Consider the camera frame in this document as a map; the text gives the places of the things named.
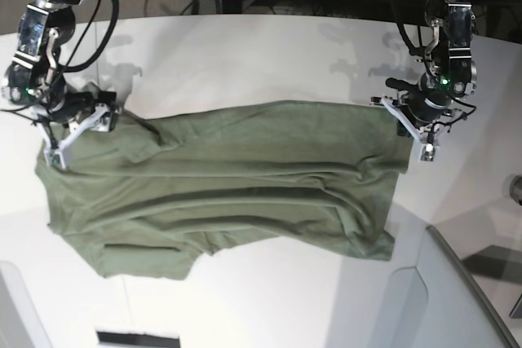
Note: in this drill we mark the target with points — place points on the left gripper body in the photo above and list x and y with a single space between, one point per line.
436 101

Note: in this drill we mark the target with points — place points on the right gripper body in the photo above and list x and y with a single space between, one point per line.
35 78

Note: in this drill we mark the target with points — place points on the green t-shirt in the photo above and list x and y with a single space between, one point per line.
151 197

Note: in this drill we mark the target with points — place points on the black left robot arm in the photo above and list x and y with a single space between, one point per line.
436 101

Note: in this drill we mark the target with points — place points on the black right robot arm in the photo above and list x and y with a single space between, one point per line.
35 79

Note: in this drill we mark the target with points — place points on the white label with black bar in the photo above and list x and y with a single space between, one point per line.
135 340

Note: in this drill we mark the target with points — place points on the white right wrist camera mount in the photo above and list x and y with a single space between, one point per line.
60 135

